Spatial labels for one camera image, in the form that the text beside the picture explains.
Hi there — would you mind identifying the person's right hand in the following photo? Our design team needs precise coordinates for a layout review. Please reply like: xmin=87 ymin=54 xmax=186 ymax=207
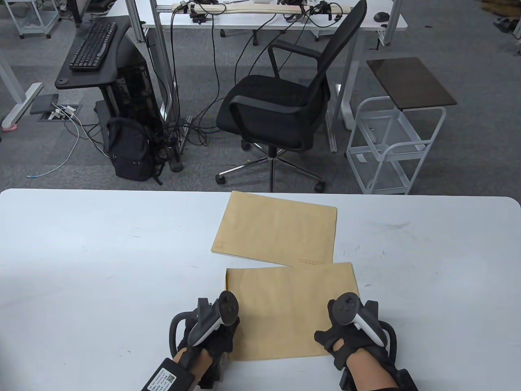
xmin=314 ymin=301 xmax=392 ymax=370

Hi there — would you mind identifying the person's left hand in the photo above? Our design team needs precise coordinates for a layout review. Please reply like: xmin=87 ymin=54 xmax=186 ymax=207
xmin=176 ymin=314 xmax=241 ymax=385

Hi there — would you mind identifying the brown paper envelope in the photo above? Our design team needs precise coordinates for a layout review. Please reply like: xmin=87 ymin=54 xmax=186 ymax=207
xmin=225 ymin=263 xmax=361 ymax=362
xmin=211 ymin=191 xmax=338 ymax=267

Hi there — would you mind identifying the person's right forearm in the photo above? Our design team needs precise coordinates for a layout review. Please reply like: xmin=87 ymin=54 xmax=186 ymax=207
xmin=348 ymin=350 xmax=398 ymax=391

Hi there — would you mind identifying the person's left forearm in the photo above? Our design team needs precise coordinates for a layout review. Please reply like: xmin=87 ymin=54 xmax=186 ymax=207
xmin=173 ymin=348 xmax=213 ymax=385

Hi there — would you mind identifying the grey right hand controller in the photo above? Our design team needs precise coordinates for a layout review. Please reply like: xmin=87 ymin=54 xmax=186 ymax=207
xmin=328 ymin=293 xmax=385 ymax=347

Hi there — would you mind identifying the grey hand controller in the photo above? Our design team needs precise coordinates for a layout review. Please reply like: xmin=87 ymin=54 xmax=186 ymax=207
xmin=328 ymin=293 xmax=385 ymax=347
xmin=189 ymin=290 xmax=240 ymax=347

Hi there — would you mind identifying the grey left hand controller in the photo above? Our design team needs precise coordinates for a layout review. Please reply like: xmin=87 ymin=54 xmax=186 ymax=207
xmin=189 ymin=290 xmax=240 ymax=347

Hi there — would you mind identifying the white rolling cart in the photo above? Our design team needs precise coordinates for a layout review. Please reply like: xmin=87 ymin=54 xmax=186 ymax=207
xmin=346 ymin=96 xmax=447 ymax=195

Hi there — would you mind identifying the black water bottle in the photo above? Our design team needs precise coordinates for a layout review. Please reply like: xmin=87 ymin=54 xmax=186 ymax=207
xmin=165 ymin=136 xmax=184 ymax=172

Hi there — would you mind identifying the black backpack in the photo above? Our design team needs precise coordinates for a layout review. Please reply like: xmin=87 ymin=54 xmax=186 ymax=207
xmin=105 ymin=117 xmax=165 ymax=186

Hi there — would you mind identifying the black office chair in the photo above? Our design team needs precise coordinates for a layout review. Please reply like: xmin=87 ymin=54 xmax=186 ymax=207
xmin=215 ymin=0 xmax=368 ymax=193

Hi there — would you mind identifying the dark brown board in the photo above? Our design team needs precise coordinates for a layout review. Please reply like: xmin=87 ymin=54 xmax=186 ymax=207
xmin=366 ymin=57 xmax=458 ymax=112

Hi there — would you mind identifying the black computer tower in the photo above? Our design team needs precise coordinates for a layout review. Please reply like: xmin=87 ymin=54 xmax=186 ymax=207
xmin=114 ymin=41 xmax=163 ymax=135

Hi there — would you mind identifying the floor socket box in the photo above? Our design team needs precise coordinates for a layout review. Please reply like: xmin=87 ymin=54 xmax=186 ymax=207
xmin=39 ymin=104 xmax=83 ymax=123

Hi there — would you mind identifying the grey floor plate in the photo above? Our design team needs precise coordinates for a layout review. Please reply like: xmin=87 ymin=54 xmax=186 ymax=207
xmin=29 ymin=94 xmax=60 ymax=115

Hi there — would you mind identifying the black keyboard stand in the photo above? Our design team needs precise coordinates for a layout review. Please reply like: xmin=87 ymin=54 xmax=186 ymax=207
xmin=55 ymin=15 xmax=141 ymax=135

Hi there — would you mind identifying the white desk leg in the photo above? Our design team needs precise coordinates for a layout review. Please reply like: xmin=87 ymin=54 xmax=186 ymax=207
xmin=0 ymin=53 xmax=43 ymax=129

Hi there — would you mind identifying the black keyboard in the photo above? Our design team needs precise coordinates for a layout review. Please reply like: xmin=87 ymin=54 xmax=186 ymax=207
xmin=68 ymin=21 xmax=118 ymax=72

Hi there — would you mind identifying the white office desk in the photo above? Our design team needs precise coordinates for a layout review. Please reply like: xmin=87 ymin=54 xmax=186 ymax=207
xmin=104 ymin=0 xmax=408 ymax=131

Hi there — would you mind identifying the dark shoe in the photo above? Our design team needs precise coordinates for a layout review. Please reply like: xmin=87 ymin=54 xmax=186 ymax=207
xmin=493 ymin=16 xmax=521 ymax=33

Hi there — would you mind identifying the white wheeled trolley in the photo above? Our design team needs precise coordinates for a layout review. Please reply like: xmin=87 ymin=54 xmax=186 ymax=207
xmin=3 ymin=0 xmax=61 ymax=40

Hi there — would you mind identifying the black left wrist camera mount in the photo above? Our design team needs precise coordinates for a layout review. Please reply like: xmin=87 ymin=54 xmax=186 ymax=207
xmin=141 ymin=297 xmax=223 ymax=391

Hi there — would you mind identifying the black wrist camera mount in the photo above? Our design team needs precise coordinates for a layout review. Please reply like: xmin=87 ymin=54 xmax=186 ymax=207
xmin=141 ymin=297 xmax=223 ymax=391
xmin=340 ymin=301 xmax=419 ymax=391

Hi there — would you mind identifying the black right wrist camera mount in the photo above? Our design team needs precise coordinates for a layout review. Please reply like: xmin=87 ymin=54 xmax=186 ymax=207
xmin=340 ymin=301 xmax=419 ymax=391

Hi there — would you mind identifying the white cable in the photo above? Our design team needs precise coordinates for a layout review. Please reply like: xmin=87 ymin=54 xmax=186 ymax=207
xmin=26 ymin=118 xmax=82 ymax=179

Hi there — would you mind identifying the aluminium frame post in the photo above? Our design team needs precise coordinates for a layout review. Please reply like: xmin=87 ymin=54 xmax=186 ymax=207
xmin=125 ymin=0 xmax=146 ymax=44
xmin=381 ymin=0 xmax=403 ymax=46
xmin=149 ymin=0 xmax=180 ymax=121

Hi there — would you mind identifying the tangle of black cables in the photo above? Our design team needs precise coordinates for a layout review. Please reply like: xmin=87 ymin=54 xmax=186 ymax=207
xmin=163 ymin=4 xmax=269 ymax=147

